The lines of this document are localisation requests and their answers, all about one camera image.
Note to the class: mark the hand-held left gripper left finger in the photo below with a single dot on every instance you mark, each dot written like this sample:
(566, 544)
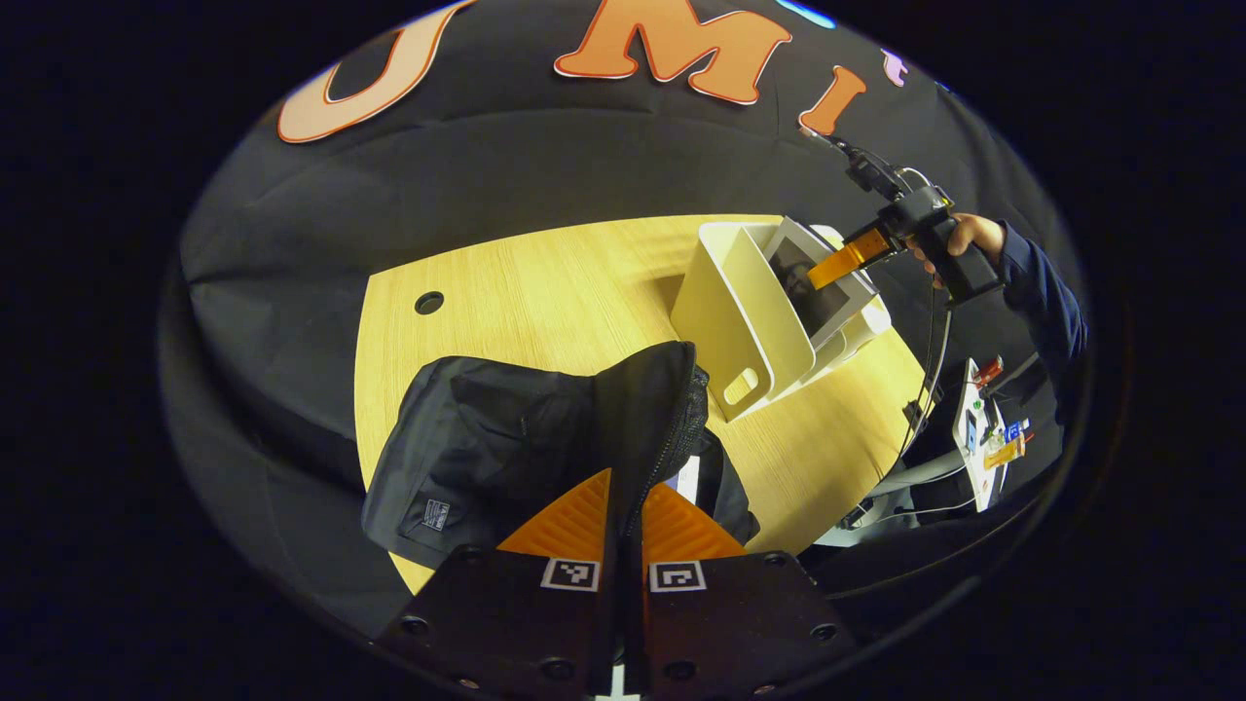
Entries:
(487, 613)

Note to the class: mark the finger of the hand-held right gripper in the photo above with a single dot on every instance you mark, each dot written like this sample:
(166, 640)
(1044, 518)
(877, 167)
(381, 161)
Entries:
(847, 261)

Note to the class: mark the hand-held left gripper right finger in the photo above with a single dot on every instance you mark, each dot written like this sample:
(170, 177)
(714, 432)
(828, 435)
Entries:
(750, 613)

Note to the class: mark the white bookshelf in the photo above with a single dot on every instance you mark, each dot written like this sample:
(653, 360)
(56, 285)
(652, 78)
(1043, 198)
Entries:
(740, 312)

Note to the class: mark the black schoolbag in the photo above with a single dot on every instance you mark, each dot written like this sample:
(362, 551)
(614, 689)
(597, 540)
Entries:
(506, 438)

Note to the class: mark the black table edge clip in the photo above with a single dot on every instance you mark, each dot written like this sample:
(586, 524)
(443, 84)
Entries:
(912, 414)

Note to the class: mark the grey table leg base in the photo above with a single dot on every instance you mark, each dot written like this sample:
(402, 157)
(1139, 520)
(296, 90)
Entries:
(905, 479)

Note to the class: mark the white board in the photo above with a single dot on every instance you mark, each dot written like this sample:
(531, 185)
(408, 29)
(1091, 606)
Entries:
(973, 458)

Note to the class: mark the black backdrop cloth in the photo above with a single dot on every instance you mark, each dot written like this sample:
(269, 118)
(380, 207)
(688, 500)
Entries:
(487, 175)

